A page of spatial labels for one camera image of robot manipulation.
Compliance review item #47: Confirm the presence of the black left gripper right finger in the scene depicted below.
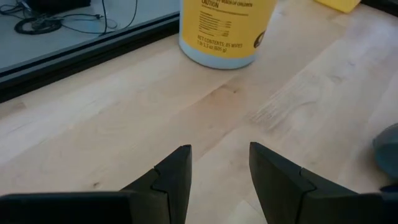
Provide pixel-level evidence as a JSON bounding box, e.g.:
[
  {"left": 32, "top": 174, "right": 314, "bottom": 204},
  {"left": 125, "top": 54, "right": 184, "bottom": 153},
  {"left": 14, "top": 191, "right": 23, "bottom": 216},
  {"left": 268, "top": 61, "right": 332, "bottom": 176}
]
[{"left": 249, "top": 141, "right": 398, "bottom": 224}]

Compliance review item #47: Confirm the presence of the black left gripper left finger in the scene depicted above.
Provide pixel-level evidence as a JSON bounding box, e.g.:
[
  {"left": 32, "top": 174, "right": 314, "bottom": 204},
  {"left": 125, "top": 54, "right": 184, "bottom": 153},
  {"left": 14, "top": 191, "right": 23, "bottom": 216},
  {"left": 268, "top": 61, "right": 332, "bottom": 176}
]
[{"left": 0, "top": 144, "right": 193, "bottom": 224}]

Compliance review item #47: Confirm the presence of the yellow and white bottle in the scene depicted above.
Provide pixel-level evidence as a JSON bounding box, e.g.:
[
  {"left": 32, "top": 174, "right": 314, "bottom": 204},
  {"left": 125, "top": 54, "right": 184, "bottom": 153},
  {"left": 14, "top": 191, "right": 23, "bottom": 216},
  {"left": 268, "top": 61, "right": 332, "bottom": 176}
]
[{"left": 178, "top": 0, "right": 279, "bottom": 70}]

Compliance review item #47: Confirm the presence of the yellow plastic basket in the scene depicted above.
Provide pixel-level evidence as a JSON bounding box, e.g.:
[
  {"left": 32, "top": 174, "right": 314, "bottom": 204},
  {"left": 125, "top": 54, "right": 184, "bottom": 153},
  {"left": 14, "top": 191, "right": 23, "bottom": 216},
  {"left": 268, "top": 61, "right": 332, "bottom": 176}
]
[{"left": 313, "top": 0, "right": 362, "bottom": 14}]

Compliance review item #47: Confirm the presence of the black table frame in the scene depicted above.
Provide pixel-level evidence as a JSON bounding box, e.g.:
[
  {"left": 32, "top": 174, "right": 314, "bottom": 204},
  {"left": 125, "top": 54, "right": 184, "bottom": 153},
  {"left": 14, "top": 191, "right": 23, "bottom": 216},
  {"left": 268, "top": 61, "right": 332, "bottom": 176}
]
[{"left": 0, "top": 11, "right": 182, "bottom": 104}]

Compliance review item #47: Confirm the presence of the black tangled floor cable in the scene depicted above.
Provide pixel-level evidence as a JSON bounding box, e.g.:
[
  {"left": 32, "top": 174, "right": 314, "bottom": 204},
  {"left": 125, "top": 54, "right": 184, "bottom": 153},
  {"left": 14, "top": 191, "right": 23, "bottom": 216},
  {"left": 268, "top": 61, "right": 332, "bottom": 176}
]
[{"left": 0, "top": 0, "right": 139, "bottom": 37}]

